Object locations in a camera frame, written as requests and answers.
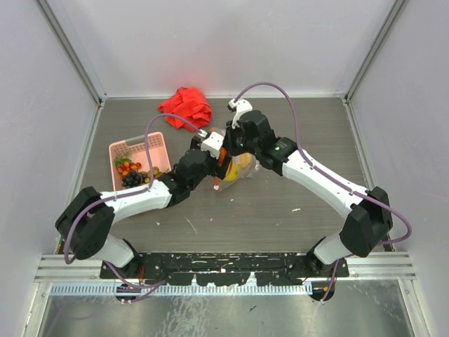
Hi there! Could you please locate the clear zip top bag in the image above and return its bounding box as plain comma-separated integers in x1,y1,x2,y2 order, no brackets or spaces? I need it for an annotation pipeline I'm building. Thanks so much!
213,153,260,192

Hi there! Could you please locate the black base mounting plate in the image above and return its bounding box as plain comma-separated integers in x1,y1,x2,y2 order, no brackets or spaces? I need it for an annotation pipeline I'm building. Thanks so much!
119,253,349,286

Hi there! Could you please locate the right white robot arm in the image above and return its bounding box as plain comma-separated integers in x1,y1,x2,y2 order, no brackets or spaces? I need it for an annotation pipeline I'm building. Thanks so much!
224,110,393,277

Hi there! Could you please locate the dark purple grape bunch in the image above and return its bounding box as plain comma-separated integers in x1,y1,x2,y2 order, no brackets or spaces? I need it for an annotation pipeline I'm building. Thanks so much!
122,171,144,189

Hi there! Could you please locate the orange persimmon with leaf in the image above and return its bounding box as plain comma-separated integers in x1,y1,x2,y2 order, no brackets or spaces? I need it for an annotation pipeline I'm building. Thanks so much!
218,147,229,167

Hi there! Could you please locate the orange fruit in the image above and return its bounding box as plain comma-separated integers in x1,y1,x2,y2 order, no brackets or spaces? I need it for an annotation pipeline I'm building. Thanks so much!
236,153,257,171

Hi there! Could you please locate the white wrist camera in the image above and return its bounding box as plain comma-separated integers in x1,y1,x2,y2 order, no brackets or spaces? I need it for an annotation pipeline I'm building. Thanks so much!
228,99,253,126
198,129,225,159

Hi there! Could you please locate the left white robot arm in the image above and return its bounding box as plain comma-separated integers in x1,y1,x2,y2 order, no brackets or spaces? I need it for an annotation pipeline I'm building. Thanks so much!
55,132,230,278

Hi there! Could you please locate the pink perforated plastic basket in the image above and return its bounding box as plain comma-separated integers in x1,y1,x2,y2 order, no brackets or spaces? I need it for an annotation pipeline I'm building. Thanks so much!
109,132,172,191

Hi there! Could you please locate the yellow pear fruit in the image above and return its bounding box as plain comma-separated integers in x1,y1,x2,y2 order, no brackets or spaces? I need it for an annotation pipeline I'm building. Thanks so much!
223,162,244,183

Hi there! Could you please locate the grey slotted cable duct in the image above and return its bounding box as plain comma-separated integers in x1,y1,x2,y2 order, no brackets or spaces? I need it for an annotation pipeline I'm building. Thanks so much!
49,282,313,297

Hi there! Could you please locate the bunch of brown longans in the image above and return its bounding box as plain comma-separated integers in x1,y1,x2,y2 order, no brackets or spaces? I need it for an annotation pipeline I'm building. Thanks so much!
140,166,168,183

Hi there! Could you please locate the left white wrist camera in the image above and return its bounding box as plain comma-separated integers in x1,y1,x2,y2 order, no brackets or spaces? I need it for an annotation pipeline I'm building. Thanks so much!
198,129,225,159

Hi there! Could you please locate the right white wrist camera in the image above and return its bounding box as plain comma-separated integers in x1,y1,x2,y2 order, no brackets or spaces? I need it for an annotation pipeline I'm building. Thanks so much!
228,99,253,126

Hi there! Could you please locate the crumpled red cloth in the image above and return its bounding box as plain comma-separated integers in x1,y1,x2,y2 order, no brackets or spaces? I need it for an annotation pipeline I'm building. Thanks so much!
157,87,213,132

